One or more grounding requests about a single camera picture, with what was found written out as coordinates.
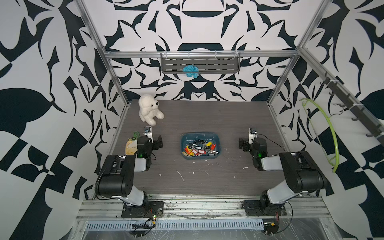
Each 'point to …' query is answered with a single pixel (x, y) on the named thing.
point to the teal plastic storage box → (200, 145)
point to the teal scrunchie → (191, 71)
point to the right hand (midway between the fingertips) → (249, 135)
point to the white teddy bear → (148, 111)
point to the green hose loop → (319, 105)
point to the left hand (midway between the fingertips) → (151, 133)
